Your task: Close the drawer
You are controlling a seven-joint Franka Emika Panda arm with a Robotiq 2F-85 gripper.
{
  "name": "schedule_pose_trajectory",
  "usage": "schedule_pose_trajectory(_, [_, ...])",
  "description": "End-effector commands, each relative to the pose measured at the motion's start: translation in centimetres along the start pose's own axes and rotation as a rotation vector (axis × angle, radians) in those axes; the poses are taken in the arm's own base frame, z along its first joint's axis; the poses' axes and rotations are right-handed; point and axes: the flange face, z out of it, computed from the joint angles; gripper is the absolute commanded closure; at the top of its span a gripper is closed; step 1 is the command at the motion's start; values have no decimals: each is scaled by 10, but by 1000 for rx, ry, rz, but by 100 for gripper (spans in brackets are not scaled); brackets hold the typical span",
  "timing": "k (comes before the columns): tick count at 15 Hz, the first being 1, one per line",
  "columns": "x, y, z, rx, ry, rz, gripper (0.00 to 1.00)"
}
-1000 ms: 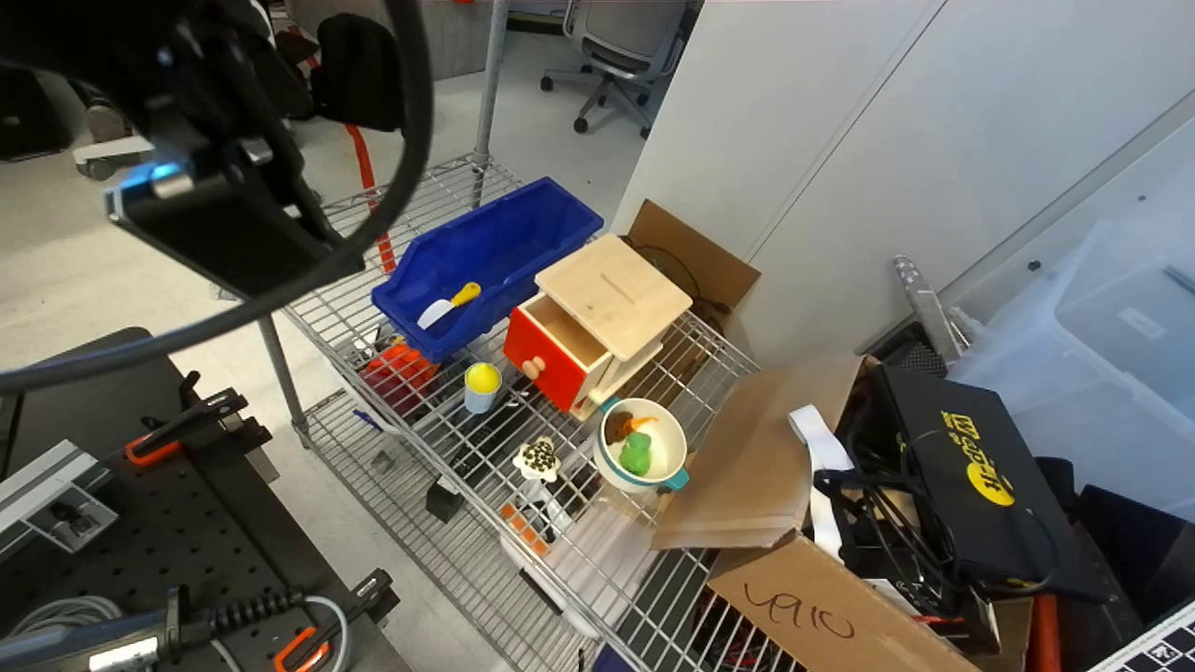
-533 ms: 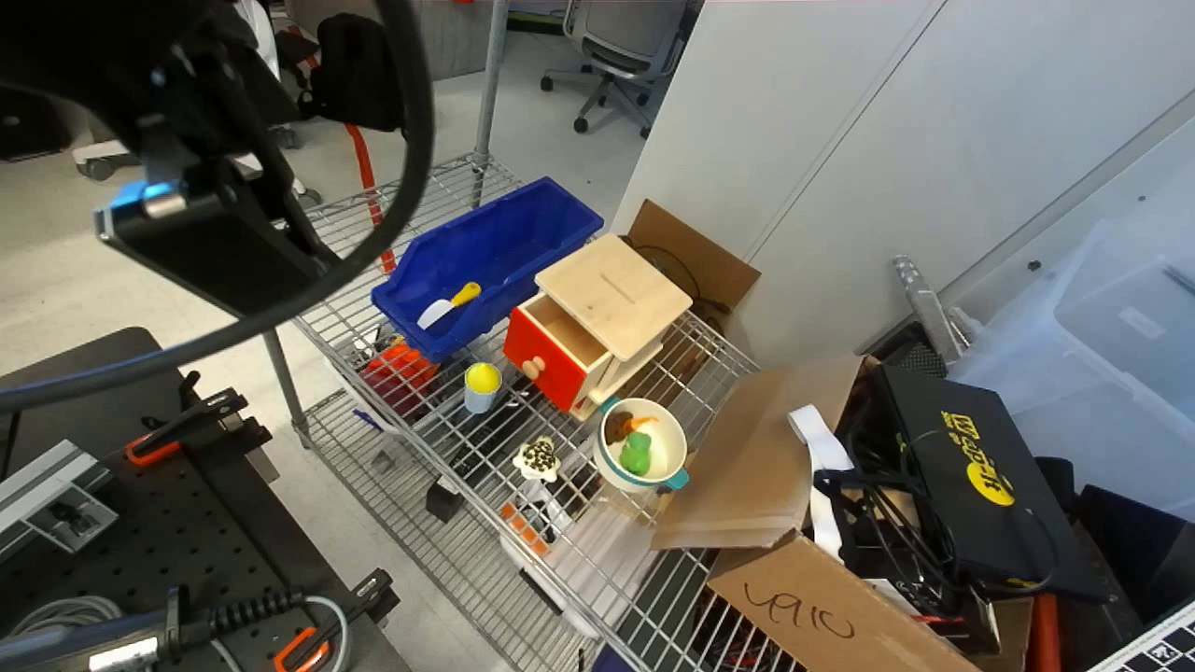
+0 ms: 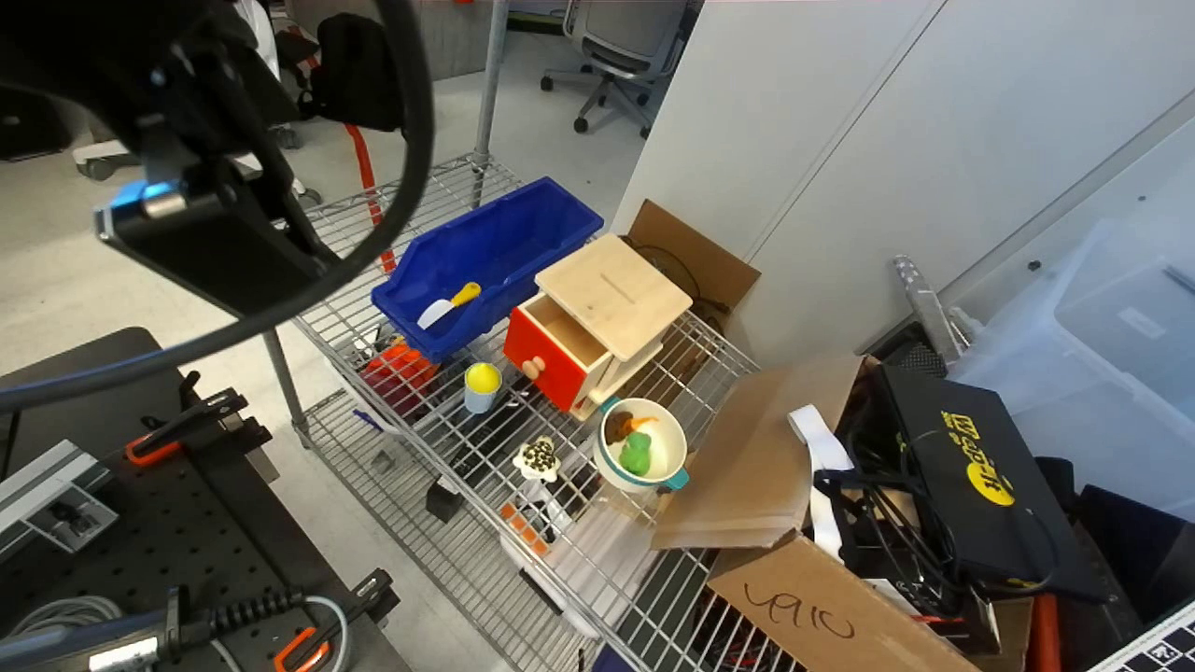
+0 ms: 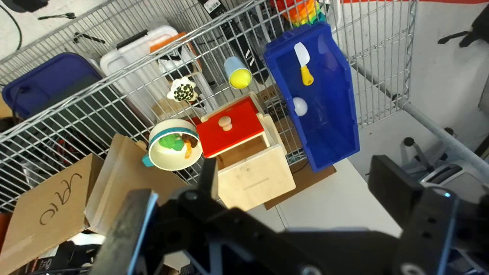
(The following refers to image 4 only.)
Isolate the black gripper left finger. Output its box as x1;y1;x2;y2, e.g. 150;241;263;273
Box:
91;157;227;275

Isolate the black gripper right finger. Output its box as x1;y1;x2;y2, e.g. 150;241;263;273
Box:
367;153;462;275

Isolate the light wooden drawer box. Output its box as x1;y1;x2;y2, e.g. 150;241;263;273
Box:
211;114;298;213

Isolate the white office chair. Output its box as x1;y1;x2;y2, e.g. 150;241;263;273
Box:
399;135;463;190

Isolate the large open cardboard box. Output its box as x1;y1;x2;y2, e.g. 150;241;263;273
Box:
0;134;191;275

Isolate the white bowl teal rim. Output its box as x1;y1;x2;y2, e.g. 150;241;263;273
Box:
141;118;205;173

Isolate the green toy vegetable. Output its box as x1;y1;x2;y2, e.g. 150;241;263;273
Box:
159;134;187;153

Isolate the white spotted turtle toy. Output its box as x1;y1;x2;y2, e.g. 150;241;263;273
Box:
165;77;201;106

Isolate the blue plastic bin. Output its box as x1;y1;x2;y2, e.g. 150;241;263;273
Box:
263;21;363;175

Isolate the white plastic storage tub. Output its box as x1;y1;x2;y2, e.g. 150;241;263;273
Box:
98;25;216;124

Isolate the blue storage tub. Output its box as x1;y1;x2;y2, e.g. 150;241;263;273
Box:
2;53;152;155

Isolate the white ball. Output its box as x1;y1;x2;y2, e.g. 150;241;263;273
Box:
292;97;311;118

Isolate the black office chair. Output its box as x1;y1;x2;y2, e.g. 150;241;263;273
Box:
436;4;489;51

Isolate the black device white label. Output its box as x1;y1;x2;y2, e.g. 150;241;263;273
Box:
198;0;269;86

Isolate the red orange toy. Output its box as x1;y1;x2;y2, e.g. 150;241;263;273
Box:
274;0;329;30

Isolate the grey wire shelf rack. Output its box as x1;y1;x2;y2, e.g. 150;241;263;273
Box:
0;0;489;216

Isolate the white toy knife yellow handle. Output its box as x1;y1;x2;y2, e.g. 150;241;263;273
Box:
292;42;317;88

